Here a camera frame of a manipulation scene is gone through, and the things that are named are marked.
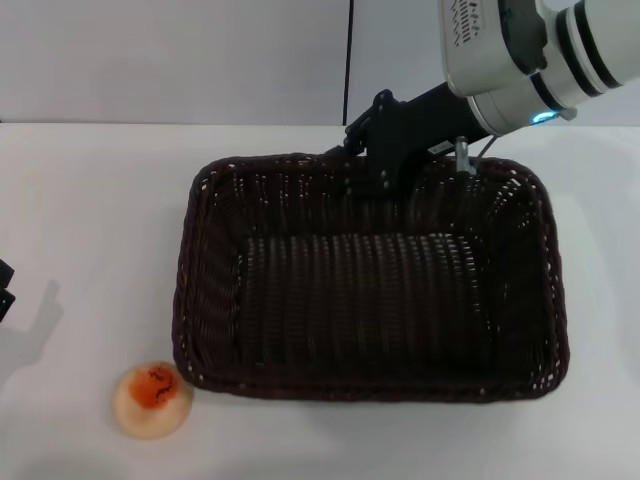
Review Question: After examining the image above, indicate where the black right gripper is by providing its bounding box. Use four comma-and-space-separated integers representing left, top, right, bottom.
323, 81, 495, 197

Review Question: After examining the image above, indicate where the black woven rectangular basket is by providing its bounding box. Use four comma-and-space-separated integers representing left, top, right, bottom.
172, 152, 571, 404

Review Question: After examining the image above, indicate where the steamed bun with orange spot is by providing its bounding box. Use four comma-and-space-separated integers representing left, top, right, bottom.
110, 360, 194, 441

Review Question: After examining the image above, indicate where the grey cable with metal plug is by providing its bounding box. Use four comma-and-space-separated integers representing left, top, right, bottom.
453, 132, 501, 177

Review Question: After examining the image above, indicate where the dark vertical wall strip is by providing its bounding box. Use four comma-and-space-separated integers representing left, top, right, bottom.
341, 0, 357, 126

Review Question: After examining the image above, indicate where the white vented wrist camera housing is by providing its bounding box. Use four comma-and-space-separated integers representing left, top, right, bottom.
437, 0, 549, 98

